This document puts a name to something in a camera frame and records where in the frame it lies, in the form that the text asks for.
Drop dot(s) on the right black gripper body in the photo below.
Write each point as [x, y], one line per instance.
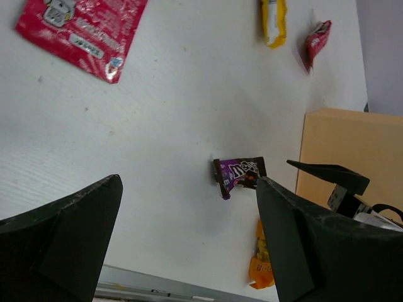
[346, 204]

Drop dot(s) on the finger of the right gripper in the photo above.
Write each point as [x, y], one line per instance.
[353, 182]

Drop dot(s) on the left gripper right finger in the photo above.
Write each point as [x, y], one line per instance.
[319, 255]

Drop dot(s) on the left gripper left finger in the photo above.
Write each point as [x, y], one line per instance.
[56, 252]

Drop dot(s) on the large orange candy bag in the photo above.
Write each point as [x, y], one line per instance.
[260, 268]

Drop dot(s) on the purple M&M's packet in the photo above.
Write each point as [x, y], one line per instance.
[240, 172]

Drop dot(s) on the small red triangular packet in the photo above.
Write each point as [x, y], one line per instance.
[315, 42]

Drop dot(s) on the red snack packet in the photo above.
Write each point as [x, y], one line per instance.
[95, 36]

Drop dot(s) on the brown paper bag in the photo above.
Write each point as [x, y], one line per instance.
[367, 143]

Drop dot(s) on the yellow snack bar wrapper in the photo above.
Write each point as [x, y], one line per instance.
[274, 14]

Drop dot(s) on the aluminium table frame rail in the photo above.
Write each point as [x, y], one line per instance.
[113, 278]

